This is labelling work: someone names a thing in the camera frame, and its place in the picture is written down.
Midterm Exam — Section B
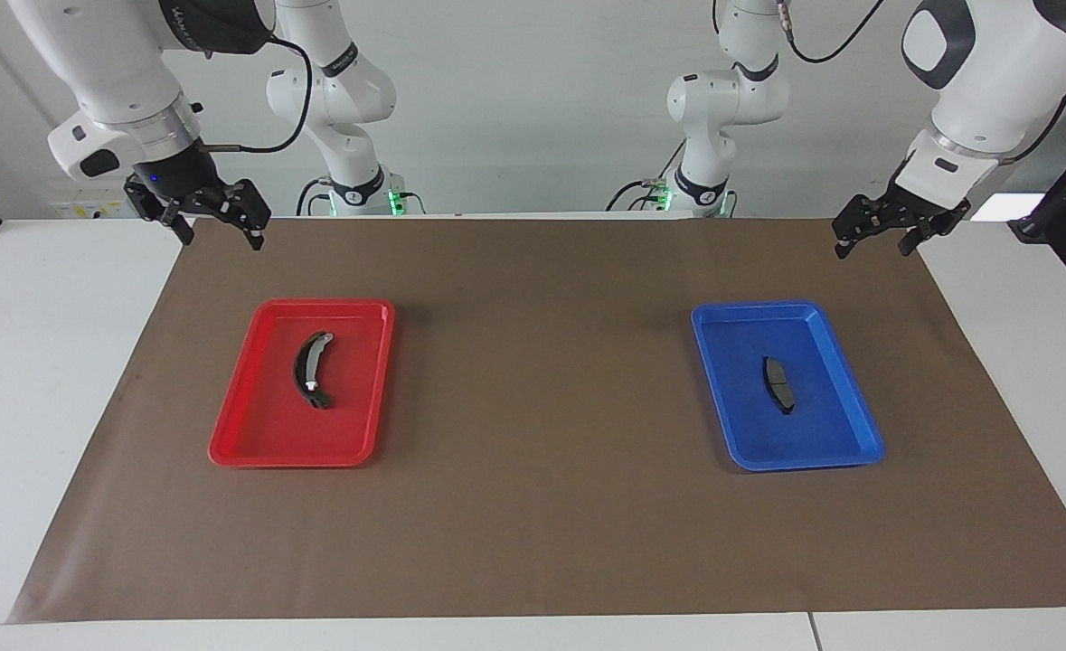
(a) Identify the brown paper table mat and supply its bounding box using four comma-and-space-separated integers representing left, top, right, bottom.
6, 217, 1066, 625

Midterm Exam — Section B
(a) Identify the red plastic tray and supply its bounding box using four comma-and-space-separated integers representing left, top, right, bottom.
208, 298, 396, 468

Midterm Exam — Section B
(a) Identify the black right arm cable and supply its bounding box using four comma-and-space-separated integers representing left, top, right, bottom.
200, 34, 317, 156

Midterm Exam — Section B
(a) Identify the curved brake shoe silver web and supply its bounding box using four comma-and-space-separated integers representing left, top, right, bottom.
293, 331, 335, 410

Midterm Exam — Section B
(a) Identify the blue plastic tray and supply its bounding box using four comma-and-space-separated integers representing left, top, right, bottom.
691, 301, 886, 472

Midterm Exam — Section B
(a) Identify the white yellow socket box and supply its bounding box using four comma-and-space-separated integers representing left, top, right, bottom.
51, 195, 137, 221

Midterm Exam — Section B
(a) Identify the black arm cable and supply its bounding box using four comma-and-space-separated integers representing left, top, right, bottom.
778, 0, 888, 66
200, 34, 317, 156

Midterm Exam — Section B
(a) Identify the dark brake pad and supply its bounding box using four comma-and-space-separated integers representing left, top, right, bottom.
761, 355, 797, 417

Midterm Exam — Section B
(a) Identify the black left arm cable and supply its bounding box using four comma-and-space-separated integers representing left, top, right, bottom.
778, 0, 888, 66

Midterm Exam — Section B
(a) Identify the black base cable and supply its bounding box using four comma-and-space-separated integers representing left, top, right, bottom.
296, 176, 333, 217
607, 140, 689, 214

